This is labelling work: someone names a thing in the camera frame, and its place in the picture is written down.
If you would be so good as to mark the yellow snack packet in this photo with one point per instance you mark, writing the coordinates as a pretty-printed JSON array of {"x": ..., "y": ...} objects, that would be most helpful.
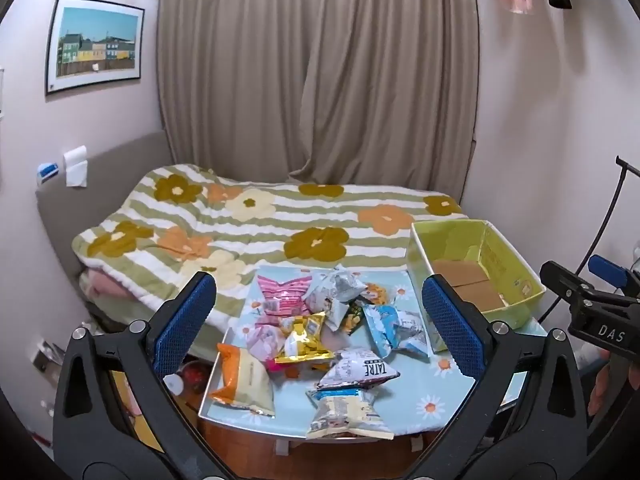
[{"x": 302, "y": 342}]

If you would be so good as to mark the blue cartoon snack packet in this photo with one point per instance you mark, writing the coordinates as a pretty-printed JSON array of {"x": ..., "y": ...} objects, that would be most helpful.
[{"x": 395, "y": 327}]

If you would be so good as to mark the floral striped blanket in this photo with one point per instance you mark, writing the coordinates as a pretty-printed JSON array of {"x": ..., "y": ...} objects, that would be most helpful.
[{"x": 225, "y": 225}]

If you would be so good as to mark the pink striped snack packet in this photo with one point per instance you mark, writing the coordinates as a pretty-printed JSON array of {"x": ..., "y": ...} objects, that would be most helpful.
[{"x": 282, "y": 295}]

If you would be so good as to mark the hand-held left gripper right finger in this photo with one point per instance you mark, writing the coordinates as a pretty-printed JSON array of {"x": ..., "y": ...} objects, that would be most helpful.
[{"x": 452, "y": 330}]

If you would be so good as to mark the grey headboard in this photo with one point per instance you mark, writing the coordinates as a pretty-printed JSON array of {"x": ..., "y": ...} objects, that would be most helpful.
[{"x": 100, "y": 185}]

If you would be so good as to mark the red container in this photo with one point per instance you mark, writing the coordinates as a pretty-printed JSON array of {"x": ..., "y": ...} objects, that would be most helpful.
[{"x": 195, "y": 375}]

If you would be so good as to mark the dark green snack packet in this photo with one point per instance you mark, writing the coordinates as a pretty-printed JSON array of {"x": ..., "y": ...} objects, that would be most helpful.
[{"x": 357, "y": 321}]

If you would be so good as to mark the beige curtain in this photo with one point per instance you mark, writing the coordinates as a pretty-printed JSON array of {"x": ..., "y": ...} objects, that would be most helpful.
[{"x": 320, "y": 60}]

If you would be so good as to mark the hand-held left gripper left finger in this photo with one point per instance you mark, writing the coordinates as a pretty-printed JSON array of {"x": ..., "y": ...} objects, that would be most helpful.
[{"x": 187, "y": 320}]

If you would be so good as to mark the blue-edged cream snack packet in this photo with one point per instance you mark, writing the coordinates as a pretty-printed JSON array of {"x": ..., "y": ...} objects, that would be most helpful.
[{"x": 345, "y": 412}]

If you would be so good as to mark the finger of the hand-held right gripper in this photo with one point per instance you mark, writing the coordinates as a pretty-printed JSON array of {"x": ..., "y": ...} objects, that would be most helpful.
[
  {"x": 607, "y": 269},
  {"x": 565, "y": 277}
]

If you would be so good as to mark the orange white snack packet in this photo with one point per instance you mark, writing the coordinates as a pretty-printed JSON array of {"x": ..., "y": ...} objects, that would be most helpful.
[{"x": 245, "y": 380}]

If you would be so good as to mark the grey white snack packet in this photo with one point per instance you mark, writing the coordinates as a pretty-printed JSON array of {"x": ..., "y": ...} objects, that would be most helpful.
[
  {"x": 325, "y": 305},
  {"x": 357, "y": 370},
  {"x": 345, "y": 282}
]

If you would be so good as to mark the light pink snack packet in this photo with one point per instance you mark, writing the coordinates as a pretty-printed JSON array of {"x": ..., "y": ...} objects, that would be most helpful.
[{"x": 265, "y": 342}]

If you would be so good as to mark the blue white small box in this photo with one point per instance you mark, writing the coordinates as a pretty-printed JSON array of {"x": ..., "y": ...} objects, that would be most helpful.
[{"x": 48, "y": 172}]

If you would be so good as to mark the pink folded bedding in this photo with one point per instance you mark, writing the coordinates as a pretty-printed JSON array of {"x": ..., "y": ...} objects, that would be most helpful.
[{"x": 105, "y": 285}]

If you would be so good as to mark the framed wall poster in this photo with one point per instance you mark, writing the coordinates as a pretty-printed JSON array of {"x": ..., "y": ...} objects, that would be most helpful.
[{"x": 95, "y": 45}]

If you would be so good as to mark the person's right hand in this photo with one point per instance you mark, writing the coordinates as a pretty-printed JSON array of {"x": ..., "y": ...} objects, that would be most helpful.
[{"x": 600, "y": 385}]

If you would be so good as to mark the white tissue paper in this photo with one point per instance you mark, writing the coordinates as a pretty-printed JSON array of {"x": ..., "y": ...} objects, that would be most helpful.
[{"x": 75, "y": 165}]

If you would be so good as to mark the green cardboard box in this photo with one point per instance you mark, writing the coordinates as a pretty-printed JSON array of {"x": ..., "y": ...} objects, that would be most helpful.
[{"x": 505, "y": 255}]

